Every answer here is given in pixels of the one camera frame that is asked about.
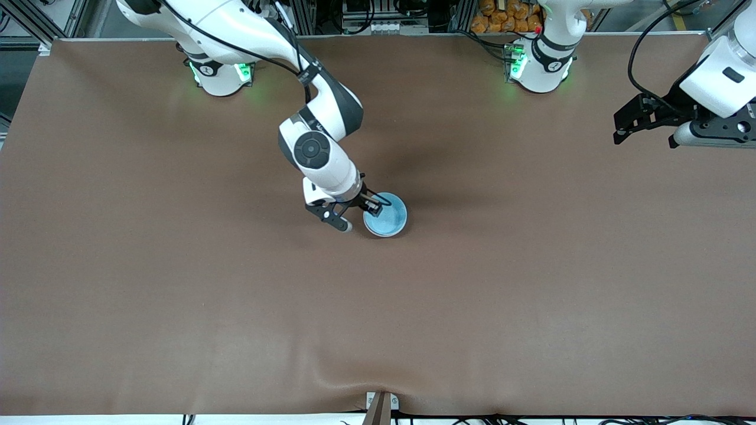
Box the orange snack bags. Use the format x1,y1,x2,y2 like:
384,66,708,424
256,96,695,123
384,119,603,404
471,0,544,34

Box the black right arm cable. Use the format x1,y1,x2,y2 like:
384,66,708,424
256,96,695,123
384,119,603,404
159,0,315,102

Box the metal bracket on table edge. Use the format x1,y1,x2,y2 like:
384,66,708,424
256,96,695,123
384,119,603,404
365,391,400,425

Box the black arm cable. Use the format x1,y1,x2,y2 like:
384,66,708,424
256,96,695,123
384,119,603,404
159,0,315,102
627,0,706,114

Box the aluminium frame profile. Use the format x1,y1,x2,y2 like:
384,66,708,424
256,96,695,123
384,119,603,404
0,0,89,49
708,0,746,47

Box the white power strip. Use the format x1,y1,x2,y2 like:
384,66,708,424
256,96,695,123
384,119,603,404
371,22,429,35

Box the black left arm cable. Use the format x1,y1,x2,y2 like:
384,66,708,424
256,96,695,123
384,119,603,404
627,0,706,114

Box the blue bowl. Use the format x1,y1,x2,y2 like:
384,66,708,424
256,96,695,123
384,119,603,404
363,192,408,238

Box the brown table mat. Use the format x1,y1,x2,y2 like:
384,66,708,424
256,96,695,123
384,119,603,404
0,32,756,417

